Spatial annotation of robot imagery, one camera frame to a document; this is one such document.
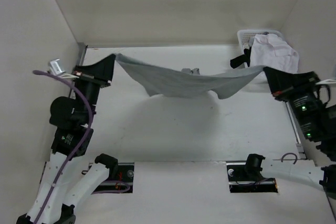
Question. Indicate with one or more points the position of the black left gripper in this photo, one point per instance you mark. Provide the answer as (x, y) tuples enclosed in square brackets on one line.
[(100, 73)]

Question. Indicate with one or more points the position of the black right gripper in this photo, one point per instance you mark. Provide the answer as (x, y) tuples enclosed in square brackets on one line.
[(281, 83)]

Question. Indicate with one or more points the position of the grey tank top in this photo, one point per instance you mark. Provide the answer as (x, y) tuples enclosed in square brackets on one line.
[(185, 84)]

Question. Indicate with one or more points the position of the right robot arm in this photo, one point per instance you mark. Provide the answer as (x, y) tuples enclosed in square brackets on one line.
[(317, 123)]

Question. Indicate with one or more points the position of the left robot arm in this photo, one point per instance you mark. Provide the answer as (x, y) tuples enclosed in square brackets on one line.
[(73, 118)]

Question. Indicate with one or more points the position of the white tank top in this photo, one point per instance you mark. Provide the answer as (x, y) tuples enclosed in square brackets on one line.
[(272, 51)]

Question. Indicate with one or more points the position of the black tank top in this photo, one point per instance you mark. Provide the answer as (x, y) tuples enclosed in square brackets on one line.
[(242, 59)]

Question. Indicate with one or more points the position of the white plastic laundry basket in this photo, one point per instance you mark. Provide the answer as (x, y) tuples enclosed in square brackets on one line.
[(246, 39)]

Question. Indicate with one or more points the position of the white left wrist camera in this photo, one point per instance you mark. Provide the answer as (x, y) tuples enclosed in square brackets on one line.
[(56, 69)]

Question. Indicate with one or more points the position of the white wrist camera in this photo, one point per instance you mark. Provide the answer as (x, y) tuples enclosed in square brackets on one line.
[(330, 82), (56, 69)]

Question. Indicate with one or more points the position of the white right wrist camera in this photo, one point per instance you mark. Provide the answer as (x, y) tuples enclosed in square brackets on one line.
[(330, 82)]

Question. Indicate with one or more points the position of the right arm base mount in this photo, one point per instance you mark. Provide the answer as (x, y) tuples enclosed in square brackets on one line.
[(241, 181)]

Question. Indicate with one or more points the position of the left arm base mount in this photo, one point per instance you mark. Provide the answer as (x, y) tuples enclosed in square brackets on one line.
[(121, 182)]

